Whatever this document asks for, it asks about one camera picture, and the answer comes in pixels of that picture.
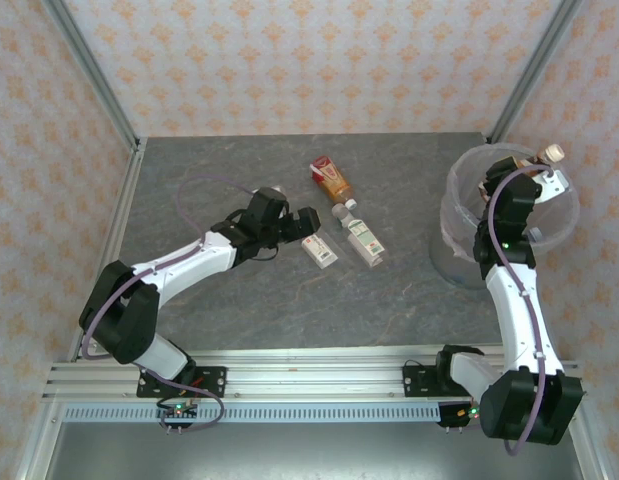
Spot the white label red print bottle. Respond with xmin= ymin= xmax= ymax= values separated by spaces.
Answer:
xmin=301 ymin=232 xmax=339 ymax=271

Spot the red label amber tea bottle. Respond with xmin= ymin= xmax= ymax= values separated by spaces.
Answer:
xmin=308 ymin=155 xmax=359 ymax=210

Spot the green label clear bottle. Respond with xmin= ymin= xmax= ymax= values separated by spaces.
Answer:
xmin=331 ymin=203 xmax=389 ymax=270

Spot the grey bin with clear liner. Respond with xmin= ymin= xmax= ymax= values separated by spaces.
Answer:
xmin=428 ymin=142 xmax=581 ymax=290

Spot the left small circuit board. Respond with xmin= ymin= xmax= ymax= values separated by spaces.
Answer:
xmin=156 ymin=399 xmax=199 ymax=422

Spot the small circuit board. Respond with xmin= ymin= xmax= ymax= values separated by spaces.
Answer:
xmin=437 ymin=402 xmax=483 ymax=430
xmin=156 ymin=399 xmax=199 ymax=422

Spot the grey metal shelf panel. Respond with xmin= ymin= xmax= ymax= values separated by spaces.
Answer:
xmin=43 ymin=422 xmax=590 ymax=480

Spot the right small circuit board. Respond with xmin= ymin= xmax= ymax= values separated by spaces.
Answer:
xmin=437 ymin=402 xmax=483 ymax=430

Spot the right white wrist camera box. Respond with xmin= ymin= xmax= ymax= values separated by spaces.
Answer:
xmin=530 ymin=167 xmax=574 ymax=204

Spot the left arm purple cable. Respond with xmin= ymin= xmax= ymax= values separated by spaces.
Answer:
xmin=80 ymin=173 xmax=226 ymax=434

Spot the aluminium frame post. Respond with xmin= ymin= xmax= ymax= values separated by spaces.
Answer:
xmin=41 ymin=0 xmax=143 ymax=151
xmin=488 ymin=0 xmax=585 ymax=144

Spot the aluminium table edge rail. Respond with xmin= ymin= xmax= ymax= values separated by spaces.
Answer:
xmin=96 ymin=138 xmax=148 ymax=286

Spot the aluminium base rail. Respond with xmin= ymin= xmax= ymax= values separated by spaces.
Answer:
xmin=42 ymin=349 xmax=585 ymax=401

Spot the left black mount plate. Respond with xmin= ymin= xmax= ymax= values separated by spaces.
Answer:
xmin=136 ymin=366 xmax=228 ymax=399

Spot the black mount plate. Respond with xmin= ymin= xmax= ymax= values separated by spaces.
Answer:
xmin=402 ymin=363 xmax=483 ymax=399
xmin=136 ymin=366 xmax=228 ymax=399

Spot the grey slotted cable duct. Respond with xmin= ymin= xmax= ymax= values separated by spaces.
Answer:
xmin=62 ymin=403 xmax=443 ymax=425

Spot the right black mount plate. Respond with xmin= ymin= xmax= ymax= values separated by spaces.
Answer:
xmin=402 ymin=363 xmax=483 ymax=399

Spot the aluminium frame beam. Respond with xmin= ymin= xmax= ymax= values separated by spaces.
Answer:
xmin=568 ymin=399 xmax=610 ymax=480
xmin=16 ymin=399 xmax=65 ymax=480

